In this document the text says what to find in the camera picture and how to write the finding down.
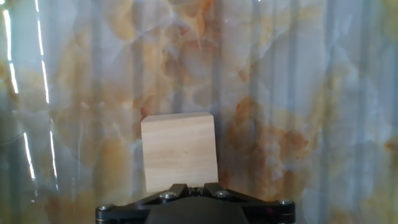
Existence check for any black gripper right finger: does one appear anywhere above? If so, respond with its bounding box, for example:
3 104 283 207
198 182 297 224

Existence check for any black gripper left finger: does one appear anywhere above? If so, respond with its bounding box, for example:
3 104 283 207
95 182 197 224

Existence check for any light wooden block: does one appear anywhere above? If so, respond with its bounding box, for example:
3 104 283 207
140 111 220 194

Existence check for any orange marble pattern mat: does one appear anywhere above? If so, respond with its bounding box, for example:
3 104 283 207
0 0 398 224

